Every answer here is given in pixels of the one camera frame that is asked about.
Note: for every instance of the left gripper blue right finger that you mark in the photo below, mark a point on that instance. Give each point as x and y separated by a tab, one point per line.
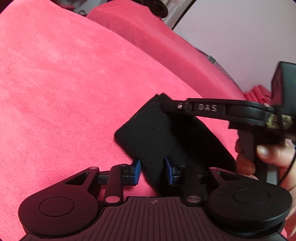
184	182

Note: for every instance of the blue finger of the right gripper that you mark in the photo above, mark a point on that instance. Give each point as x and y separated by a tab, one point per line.
201	107

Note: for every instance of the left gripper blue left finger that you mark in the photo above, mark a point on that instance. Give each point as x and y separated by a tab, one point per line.
116	178

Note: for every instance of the black knit pants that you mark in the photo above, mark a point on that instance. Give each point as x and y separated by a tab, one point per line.
151	135

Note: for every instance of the person's right hand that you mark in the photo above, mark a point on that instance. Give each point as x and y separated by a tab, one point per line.
280	156

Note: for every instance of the folded red clothes stack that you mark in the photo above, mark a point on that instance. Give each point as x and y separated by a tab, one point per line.
259	94

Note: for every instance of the small green tag on bed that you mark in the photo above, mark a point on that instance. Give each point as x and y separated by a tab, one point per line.
212	59

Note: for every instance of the pink background bed cover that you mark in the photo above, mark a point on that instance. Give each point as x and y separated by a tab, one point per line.
138	25

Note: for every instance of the pink foreground bed cover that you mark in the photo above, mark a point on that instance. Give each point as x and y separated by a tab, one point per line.
67	84

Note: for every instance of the beige patterned curtain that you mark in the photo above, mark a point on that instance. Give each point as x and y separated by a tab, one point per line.
175	10

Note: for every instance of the dark brown garment on bed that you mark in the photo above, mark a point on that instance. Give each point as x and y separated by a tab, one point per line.
157	7

